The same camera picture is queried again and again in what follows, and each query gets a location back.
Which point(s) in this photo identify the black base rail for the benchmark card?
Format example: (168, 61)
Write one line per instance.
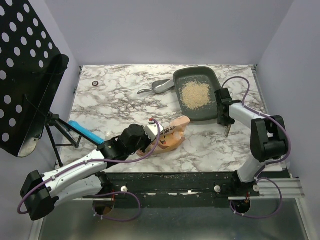
(193, 190)

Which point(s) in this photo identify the silver metal scoop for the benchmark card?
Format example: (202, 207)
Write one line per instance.
(159, 86)

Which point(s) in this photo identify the blue plastic handle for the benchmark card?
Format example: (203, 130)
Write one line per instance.
(90, 136)

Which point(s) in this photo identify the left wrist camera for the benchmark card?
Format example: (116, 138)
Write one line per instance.
(153, 129)

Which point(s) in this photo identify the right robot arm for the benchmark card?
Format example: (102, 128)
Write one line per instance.
(268, 139)

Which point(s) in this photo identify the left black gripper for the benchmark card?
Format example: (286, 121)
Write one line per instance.
(148, 141)

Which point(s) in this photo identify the pink cat litter bag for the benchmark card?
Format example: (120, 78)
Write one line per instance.
(172, 136)

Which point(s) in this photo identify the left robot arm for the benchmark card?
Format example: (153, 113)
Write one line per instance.
(41, 193)

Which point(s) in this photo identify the black perforated music stand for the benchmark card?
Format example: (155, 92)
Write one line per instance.
(38, 74)

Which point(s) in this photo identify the beige litter pile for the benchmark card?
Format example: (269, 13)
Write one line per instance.
(195, 95)

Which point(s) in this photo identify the dark grey litter tray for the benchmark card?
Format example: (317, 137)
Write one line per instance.
(200, 74)

